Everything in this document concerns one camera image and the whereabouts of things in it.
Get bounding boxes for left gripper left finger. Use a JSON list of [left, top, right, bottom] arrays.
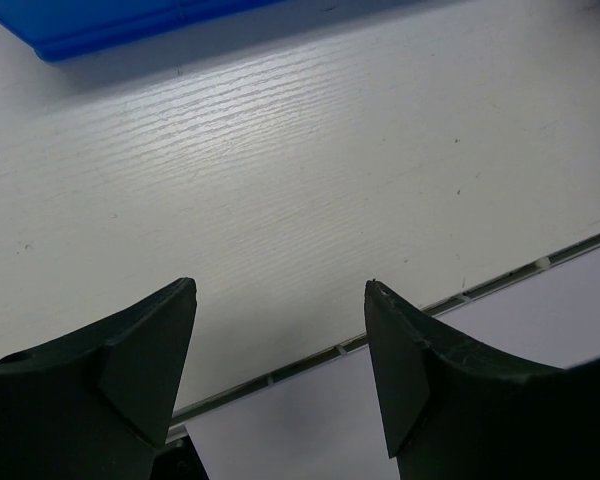
[[0, 278, 197, 479]]

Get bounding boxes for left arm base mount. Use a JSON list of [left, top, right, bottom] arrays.
[[150, 436, 209, 480]]

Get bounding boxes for blue plastic divided tray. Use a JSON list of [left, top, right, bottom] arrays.
[[0, 0, 341, 64]]

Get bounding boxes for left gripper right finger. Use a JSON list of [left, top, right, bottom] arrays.
[[364, 280, 600, 479]]

